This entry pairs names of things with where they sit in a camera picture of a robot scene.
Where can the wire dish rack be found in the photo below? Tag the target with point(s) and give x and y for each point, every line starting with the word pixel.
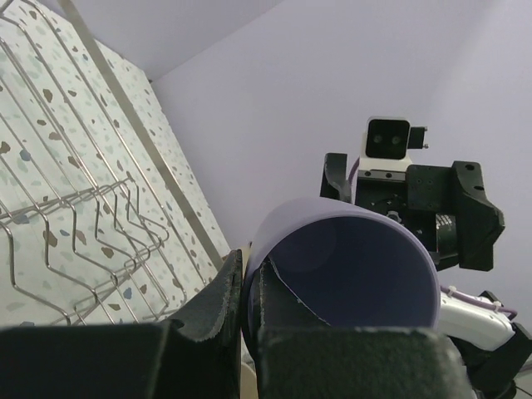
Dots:
pixel 101 221

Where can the lavender plastic cup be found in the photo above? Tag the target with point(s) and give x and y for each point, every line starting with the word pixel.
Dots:
pixel 349 266

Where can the tan paper cup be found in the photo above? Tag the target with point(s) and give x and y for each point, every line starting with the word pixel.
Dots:
pixel 248 382

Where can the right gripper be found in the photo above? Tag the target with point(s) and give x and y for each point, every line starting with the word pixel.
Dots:
pixel 445 207

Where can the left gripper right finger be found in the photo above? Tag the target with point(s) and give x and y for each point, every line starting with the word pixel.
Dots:
pixel 298 356

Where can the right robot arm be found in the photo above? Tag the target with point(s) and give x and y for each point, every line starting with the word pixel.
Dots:
pixel 492 345

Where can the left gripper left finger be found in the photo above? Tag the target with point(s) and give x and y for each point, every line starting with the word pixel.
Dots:
pixel 194 353

